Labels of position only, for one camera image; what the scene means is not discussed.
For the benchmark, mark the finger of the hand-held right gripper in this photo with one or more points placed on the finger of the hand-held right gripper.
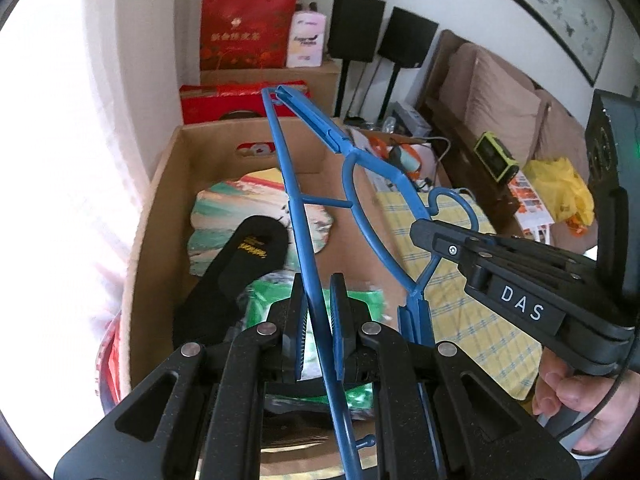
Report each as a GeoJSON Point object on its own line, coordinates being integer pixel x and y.
{"type": "Point", "coordinates": [450, 247]}

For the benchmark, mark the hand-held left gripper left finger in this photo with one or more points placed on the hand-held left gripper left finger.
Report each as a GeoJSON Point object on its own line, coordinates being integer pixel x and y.
{"type": "Point", "coordinates": [300, 320]}

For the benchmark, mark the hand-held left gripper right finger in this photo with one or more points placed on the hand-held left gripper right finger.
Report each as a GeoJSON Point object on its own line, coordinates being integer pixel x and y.
{"type": "Point", "coordinates": [336, 332]}

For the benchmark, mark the green zip bag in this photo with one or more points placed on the green zip bag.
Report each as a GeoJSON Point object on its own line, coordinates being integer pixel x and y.
{"type": "Point", "coordinates": [262, 300]}

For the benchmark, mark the black shoe insole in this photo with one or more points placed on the black shoe insole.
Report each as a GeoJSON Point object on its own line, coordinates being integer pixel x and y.
{"type": "Point", "coordinates": [240, 260]}

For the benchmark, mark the blue plastic hanger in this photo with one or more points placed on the blue plastic hanger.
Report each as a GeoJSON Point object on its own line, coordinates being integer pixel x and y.
{"type": "Point", "coordinates": [300, 220]}

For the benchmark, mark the person's right hand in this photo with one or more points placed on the person's right hand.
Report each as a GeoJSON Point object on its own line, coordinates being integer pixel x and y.
{"type": "Point", "coordinates": [555, 385]}

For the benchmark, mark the yellow checked cloth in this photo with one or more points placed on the yellow checked cloth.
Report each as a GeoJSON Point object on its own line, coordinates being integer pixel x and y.
{"type": "Point", "coordinates": [450, 320]}

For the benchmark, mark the white tote bag orange print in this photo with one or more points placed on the white tote bag orange print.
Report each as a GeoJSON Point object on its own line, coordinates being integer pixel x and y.
{"type": "Point", "coordinates": [530, 200]}

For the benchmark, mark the orange teal gadget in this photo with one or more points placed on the orange teal gadget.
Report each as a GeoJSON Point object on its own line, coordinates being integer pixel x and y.
{"type": "Point", "coordinates": [405, 157]}

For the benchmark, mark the green black portable device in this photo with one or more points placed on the green black portable device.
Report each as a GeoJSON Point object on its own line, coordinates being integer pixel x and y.
{"type": "Point", "coordinates": [495, 157]}

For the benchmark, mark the yellow plastic bag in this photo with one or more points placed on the yellow plastic bag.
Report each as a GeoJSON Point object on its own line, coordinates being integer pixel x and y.
{"type": "Point", "coordinates": [560, 190]}

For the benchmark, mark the white grey box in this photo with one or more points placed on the white grey box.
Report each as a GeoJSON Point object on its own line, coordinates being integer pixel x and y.
{"type": "Point", "coordinates": [407, 117]}

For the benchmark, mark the wooden sofa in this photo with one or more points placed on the wooden sofa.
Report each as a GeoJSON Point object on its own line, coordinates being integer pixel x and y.
{"type": "Point", "coordinates": [450, 105]}

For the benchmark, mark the beige sofa cushion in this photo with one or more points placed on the beige sofa cushion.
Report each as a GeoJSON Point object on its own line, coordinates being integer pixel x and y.
{"type": "Point", "coordinates": [562, 135]}
{"type": "Point", "coordinates": [495, 95]}

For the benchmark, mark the red round basin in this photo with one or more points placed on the red round basin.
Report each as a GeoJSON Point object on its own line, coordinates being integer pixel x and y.
{"type": "Point", "coordinates": [112, 360]}

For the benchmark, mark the black speaker on stand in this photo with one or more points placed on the black speaker on stand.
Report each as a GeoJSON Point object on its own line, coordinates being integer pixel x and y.
{"type": "Point", "coordinates": [407, 35]}
{"type": "Point", "coordinates": [355, 25]}

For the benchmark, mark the red gift box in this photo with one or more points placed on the red gift box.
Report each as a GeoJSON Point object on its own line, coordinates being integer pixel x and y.
{"type": "Point", "coordinates": [220, 105]}

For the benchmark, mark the white pink tissue pack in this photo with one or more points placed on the white pink tissue pack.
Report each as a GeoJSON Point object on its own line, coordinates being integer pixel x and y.
{"type": "Point", "coordinates": [306, 40]}

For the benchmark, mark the red gift bag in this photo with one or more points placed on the red gift bag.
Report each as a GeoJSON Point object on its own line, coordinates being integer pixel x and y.
{"type": "Point", "coordinates": [245, 35]}

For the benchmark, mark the framed wall painting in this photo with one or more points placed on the framed wall painting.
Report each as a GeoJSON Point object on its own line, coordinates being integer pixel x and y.
{"type": "Point", "coordinates": [550, 5]}

